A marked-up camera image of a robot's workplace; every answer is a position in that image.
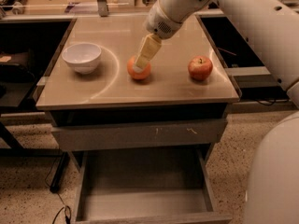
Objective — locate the black desk leg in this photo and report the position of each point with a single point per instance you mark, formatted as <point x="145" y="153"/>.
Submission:
<point x="56" y="181"/>

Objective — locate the red apple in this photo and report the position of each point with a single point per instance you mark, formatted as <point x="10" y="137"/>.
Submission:
<point x="200" y="68"/>

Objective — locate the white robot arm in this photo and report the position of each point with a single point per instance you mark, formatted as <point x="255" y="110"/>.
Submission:
<point x="272" y="31"/>

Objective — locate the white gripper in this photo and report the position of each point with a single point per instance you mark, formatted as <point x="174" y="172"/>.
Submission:
<point x="158" y="20"/>

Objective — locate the white ceramic bowl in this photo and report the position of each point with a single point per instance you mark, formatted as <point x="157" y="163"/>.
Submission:
<point x="83" y="58"/>

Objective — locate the open middle drawer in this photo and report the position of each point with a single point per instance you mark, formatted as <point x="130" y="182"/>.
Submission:
<point x="162" y="185"/>

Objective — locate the orange fruit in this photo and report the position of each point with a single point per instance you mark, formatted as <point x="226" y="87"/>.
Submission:
<point x="137" y="75"/>

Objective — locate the closed top drawer front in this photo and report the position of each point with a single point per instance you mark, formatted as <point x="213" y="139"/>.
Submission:
<point x="133" y="135"/>

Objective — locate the grey drawer cabinet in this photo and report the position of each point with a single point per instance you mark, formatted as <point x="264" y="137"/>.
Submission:
<point x="110" y="96"/>

